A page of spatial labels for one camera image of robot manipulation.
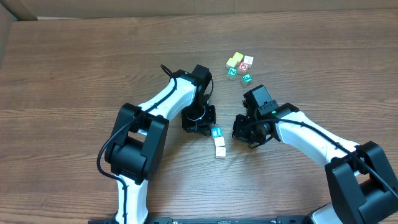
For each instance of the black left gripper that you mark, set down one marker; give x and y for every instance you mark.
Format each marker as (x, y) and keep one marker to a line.
(199, 121)

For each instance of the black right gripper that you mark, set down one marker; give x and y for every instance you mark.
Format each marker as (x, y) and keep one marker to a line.
(244, 132)

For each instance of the blue L wooden block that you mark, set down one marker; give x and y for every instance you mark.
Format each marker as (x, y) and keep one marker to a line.
(216, 132)

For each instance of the yellow K wooden block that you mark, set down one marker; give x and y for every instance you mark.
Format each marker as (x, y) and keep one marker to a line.
(219, 141)

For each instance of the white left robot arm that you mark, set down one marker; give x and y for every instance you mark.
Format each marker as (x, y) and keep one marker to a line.
(132, 154)

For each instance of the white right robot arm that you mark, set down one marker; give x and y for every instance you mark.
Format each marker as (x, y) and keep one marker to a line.
(361, 181)

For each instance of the green E wooden block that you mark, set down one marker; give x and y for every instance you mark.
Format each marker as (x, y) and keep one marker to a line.
(246, 80)

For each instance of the green Z wooden block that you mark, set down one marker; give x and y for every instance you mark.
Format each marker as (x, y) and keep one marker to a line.
(231, 73)

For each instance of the red apple wooden block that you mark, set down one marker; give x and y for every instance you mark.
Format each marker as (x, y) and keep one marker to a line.
(243, 68)

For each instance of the yellow block back left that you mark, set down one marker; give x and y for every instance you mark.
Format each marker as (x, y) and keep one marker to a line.
(231, 63)

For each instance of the white block red print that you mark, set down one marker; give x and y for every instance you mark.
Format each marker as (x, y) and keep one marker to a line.
(248, 60)

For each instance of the yellow block back top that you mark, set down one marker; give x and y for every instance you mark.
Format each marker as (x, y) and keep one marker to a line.
(238, 56)

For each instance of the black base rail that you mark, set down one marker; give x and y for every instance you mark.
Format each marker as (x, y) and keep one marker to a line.
(274, 220)

